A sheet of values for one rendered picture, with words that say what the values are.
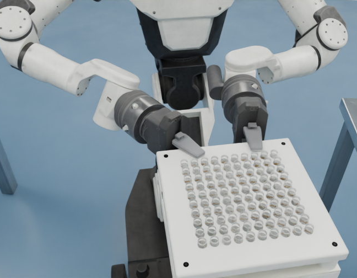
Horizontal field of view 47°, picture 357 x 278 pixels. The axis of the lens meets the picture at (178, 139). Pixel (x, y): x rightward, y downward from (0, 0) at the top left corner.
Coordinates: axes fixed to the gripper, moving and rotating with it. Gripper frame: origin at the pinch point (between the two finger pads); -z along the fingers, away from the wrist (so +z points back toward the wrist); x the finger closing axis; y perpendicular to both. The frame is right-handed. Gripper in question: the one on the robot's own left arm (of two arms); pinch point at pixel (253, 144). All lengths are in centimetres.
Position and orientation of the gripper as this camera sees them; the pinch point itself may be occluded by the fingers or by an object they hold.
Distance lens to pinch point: 75.8
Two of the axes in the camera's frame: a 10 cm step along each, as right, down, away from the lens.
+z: -0.1, -6.4, 7.7
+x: 0.1, 7.7, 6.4
